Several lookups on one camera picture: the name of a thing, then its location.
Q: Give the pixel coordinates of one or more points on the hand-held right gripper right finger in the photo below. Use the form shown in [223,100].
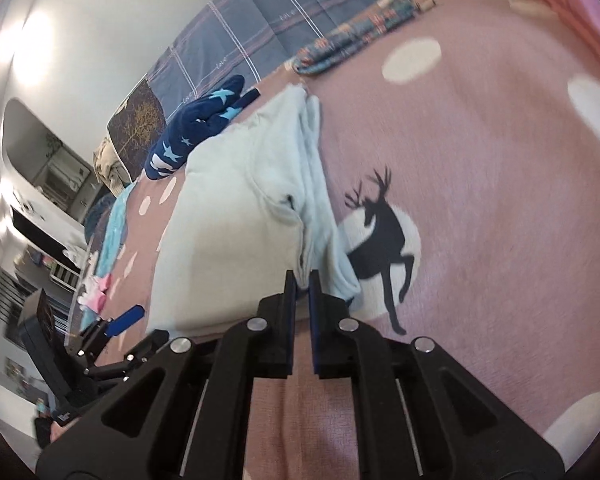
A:
[316,310]

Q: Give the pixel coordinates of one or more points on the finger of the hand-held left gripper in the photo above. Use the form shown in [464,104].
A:
[125,320]
[115,371]

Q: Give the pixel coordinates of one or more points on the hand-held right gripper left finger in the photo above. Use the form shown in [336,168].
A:
[290,305]

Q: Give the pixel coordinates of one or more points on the pale blue small garment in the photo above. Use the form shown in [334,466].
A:
[240,220]

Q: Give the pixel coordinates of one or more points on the person's left hand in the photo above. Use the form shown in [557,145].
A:
[61,431]

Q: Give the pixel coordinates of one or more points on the pink and white small garment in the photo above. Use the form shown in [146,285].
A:
[96,292]

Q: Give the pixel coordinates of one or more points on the teal fleece cloth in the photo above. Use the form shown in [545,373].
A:
[111,230]

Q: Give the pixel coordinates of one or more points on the white cabinet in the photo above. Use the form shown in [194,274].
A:
[40,220]

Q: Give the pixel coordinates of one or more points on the beige cloth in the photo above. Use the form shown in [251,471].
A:
[111,165]

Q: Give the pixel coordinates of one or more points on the dark tree print pillow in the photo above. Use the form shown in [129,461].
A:
[137,120]

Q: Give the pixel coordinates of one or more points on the navy star print garment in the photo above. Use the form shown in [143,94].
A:
[190,130]

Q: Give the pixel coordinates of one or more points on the pink deer print blanket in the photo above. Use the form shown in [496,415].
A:
[480,185]

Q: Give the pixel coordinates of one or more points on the teal patterned garment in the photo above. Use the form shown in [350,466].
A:
[350,40]

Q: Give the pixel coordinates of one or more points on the blue plaid duvet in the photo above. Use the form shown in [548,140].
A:
[260,25]

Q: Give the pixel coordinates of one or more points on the pink cloth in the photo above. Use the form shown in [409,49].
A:
[575,5]

